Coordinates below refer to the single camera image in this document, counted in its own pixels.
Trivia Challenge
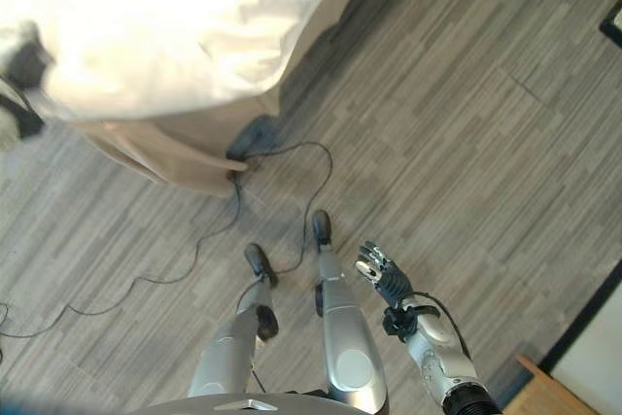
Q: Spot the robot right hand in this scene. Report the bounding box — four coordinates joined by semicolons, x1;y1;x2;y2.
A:
354;240;414;310

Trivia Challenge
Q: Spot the robot left leg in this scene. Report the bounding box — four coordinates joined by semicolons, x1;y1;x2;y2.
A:
187;243;280;398

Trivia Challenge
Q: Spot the robot right leg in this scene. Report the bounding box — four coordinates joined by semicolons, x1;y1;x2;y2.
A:
310;210;389;415

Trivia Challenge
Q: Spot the dark object beside bed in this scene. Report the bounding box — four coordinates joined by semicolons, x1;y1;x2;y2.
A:
0;20;55;142

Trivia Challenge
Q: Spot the wooden furniture corner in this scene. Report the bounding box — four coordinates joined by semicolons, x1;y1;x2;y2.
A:
500;353;622;415

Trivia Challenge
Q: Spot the robot leg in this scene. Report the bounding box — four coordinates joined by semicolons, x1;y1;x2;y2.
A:
187;243;280;398
310;210;389;415

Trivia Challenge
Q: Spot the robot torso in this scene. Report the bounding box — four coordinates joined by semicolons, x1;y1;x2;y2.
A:
145;389;385;415

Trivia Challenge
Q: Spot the white bed sheet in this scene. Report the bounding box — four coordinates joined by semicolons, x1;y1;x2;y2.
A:
0;0;404;121

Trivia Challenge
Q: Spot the black baseboard strip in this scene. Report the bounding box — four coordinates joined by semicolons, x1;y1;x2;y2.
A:
539;270;622;371

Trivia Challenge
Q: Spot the black floor cable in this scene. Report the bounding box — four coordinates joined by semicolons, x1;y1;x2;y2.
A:
0;141;334;339

